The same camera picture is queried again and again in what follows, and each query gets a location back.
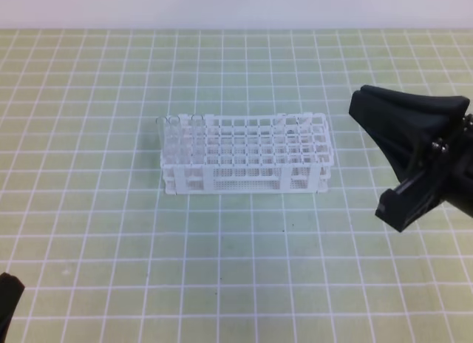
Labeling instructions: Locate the white test tube rack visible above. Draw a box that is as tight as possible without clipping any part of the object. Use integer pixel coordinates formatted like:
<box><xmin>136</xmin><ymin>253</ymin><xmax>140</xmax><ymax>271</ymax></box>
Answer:
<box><xmin>160</xmin><ymin>113</ymin><xmax>334</xmax><ymax>194</ymax></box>

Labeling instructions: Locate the green grid tablecloth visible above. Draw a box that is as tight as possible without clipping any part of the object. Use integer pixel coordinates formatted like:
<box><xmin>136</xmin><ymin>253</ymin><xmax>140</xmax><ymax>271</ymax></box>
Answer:
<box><xmin>1</xmin><ymin>30</ymin><xmax>472</xmax><ymax>342</ymax></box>

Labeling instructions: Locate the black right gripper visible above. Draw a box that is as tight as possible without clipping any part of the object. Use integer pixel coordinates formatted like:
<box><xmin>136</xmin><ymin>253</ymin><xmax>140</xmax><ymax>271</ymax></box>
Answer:
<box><xmin>349</xmin><ymin>85</ymin><xmax>472</xmax><ymax>232</ymax></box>

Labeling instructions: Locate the clear tube in rack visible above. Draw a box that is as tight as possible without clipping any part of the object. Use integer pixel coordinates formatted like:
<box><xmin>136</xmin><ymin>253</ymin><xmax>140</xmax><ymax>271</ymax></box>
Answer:
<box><xmin>169</xmin><ymin>115</ymin><xmax>183</xmax><ymax>164</ymax></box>
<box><xmin>155</xmin><ymin>116</ymin><xmax>168</xmax><ymax>157</ymax></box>

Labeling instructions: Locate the clear glass test tube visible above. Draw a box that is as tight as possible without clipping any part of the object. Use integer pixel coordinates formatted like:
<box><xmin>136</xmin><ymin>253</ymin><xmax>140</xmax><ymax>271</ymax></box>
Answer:
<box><xmin>191</xmin><ymin>114</ymin><xmax>205</xmax><ymax>164</ymax></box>

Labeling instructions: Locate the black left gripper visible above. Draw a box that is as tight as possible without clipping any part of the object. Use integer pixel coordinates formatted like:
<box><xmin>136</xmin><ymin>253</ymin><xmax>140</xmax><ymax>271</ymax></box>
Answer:
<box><xmin>0</xmin><ymin>272</ymin><xmax>25</xmax><ymax>343</ymax></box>

